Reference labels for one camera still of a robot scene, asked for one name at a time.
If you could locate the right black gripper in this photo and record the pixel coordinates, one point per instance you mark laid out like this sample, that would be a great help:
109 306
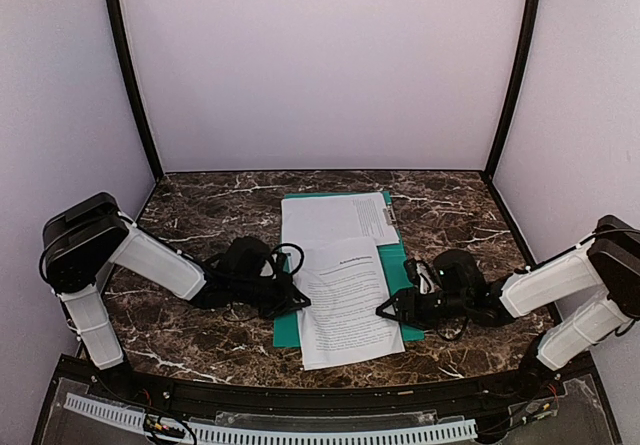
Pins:
409 306

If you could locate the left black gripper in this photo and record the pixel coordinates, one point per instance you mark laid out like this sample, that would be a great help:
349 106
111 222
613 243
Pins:
275 294

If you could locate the green plastic folder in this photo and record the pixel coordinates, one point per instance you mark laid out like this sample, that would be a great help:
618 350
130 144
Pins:
392 256

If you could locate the printed paper sheet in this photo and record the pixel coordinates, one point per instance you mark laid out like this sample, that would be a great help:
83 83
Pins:
345 283

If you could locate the white paper sheet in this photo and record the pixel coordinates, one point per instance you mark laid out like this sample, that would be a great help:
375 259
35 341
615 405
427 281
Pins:
336 217

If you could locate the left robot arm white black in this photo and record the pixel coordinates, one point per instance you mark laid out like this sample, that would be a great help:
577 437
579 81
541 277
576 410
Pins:
85 243

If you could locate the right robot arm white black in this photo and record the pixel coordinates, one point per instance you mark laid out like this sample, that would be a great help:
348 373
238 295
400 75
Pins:
602 270

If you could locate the metal top clip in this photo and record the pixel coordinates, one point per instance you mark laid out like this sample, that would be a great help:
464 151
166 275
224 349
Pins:
389 215

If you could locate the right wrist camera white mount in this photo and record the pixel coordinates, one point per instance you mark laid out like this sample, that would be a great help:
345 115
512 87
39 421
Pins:
451 271

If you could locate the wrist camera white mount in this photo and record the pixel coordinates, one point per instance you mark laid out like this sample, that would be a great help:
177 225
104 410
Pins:
451 271
250 258

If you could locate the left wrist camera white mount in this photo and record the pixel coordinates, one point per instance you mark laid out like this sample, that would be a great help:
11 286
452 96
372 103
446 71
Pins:
250 258

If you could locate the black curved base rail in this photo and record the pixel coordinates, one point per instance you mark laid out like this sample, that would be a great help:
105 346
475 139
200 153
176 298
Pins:
483 397

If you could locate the white slotted cable duct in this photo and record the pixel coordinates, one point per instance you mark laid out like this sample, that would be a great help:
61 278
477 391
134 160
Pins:
245 428

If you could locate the right black frame post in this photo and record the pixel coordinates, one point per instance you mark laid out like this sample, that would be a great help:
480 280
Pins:
522 50

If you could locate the black frame post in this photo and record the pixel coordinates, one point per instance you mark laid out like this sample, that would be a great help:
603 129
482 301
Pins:
128 74
522 50

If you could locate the left black frame post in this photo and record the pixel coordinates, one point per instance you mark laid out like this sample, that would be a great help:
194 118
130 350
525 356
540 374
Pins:
128 74

